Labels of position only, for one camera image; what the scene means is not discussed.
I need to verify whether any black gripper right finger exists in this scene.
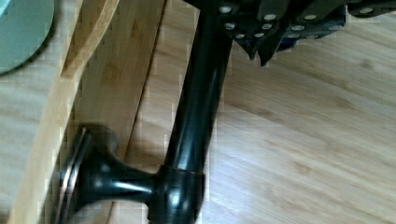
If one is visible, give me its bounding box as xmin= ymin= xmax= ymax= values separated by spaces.
xmin=257 ymin=0 xmax=395 ymax=66

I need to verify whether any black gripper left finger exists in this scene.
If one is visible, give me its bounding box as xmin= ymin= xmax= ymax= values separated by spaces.
xmin=184 ymin=0 xmax=290 ymax=60

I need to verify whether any wooden drawer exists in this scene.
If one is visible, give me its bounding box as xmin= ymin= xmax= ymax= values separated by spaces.
xmin=1 ymin=0 xmax=166 ymax=224

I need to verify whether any black drawer handle bar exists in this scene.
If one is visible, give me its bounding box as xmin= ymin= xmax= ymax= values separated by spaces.
xmin=53 ymin=5 xmax=232 ymax=224

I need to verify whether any bamboo cutting board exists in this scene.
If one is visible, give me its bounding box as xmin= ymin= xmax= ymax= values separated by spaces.
xmin=106 ymin=0 xmax=396 ymax=224

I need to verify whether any green ceramic bowl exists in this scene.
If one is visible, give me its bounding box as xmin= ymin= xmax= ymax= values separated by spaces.
xmin=0 ymin=0 xmax=55 ymax=73

